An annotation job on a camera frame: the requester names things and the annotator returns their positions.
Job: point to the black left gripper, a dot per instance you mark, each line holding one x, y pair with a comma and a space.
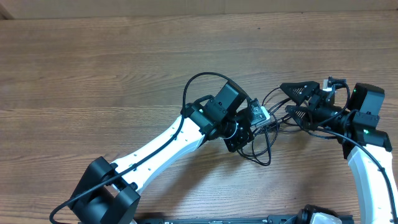
243, 135

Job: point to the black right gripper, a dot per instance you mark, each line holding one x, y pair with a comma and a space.
306, 87

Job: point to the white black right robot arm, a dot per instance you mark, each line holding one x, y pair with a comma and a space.
351, 117

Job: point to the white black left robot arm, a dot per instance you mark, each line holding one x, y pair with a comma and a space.
114, 188

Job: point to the brown cardboard wall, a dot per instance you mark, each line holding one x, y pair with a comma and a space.
57, 9

